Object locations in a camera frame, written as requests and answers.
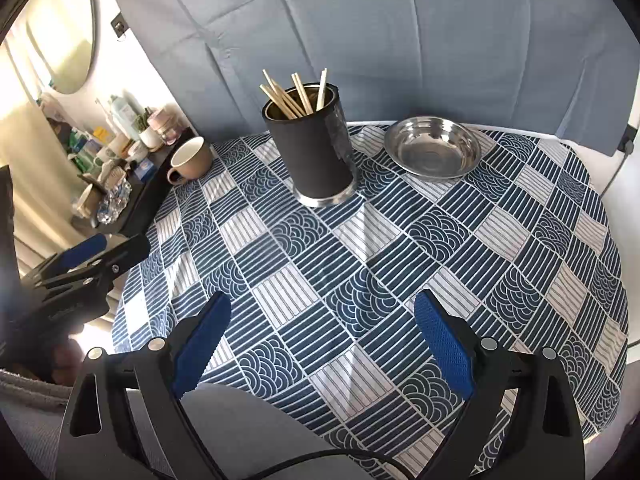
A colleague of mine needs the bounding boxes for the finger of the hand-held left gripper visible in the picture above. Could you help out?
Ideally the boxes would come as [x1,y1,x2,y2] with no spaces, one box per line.
[20,233,109,287]
[37,233,152,294]

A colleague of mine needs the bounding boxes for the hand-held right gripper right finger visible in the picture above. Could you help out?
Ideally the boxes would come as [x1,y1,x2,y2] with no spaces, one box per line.
[414,289,586,480]

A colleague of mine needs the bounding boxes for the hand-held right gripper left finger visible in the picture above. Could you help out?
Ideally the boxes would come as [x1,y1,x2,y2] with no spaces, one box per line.
[55,290,233,480]

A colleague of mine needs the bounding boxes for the black cylindrical utensil holder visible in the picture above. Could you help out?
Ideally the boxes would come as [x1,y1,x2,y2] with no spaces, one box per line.
[262,87,359,209]

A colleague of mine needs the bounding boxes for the group of wooden chopsticks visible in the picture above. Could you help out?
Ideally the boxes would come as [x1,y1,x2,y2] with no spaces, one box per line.
[259,67,329,120]

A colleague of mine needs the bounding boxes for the person's left hand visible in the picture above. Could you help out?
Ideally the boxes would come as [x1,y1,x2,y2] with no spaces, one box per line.
[47,342,83,386]

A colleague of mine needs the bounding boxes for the crystal glass dish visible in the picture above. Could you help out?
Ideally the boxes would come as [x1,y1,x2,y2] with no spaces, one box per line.
[97,182,134,225]

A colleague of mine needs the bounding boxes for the black side shelf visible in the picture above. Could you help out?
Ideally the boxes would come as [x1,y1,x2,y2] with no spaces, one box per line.
[72,127,201,237]

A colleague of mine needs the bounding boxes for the clutter of toiletry packets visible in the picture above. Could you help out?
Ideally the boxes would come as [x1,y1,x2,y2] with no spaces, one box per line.
[42,91,146,221]

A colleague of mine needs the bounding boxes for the beige curtain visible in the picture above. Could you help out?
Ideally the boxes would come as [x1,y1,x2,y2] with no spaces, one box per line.
[0,35,76,273]

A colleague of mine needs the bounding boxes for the blue white patterned tablecloth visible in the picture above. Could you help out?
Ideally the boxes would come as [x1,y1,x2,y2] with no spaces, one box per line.
[111,120,630,480]

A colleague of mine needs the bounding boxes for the beige ceramic mug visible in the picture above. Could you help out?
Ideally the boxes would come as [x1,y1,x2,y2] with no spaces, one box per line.
[166,136,216,185]

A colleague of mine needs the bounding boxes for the small plant in white pot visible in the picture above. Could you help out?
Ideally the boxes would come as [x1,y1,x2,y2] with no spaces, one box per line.
[134,107,162,150]

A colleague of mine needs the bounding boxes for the pink glass jar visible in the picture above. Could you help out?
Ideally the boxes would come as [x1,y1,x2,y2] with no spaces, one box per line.
[150,106,179,145]

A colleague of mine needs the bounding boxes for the white lotion bottle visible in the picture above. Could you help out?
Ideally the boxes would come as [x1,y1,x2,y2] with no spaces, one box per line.
[111,95,134,137]

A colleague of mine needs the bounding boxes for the stainless steel bowl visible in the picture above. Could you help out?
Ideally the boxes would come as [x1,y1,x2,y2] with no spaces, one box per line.
[384,116,482,181]

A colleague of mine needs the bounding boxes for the grey-blue cloth backdrop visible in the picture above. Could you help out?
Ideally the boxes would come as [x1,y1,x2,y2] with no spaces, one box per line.
[106,0,633,157]

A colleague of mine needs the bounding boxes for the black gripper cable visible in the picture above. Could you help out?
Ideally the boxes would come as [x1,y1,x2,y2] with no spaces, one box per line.
[240,450,417,480]

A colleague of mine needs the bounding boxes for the round wall mirror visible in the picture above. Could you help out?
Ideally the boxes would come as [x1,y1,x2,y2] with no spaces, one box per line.
[22,0,99,95]

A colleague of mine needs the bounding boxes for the grey power cable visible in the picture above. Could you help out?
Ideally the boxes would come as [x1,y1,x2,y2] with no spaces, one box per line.
[600,150,632,197]

